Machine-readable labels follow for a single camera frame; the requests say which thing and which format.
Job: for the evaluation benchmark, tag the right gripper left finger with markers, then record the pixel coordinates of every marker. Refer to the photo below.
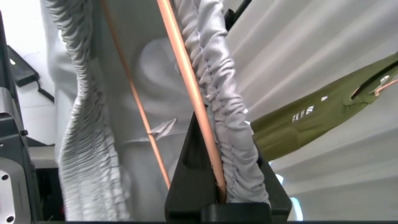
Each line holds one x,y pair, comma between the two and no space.
192,180

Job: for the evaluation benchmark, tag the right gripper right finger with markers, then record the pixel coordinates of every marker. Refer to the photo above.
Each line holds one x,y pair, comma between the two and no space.
276,193

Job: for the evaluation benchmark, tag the green long-sleeved shirt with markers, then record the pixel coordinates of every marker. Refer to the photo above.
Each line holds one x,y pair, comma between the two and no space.
311,121

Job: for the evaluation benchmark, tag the pale grey garment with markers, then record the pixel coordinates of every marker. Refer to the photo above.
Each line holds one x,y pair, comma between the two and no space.
149,93

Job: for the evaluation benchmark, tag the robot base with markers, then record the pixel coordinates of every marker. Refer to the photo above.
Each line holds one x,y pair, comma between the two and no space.
15,155

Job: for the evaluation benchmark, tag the white curtain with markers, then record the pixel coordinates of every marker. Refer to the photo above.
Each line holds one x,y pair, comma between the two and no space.
311,46

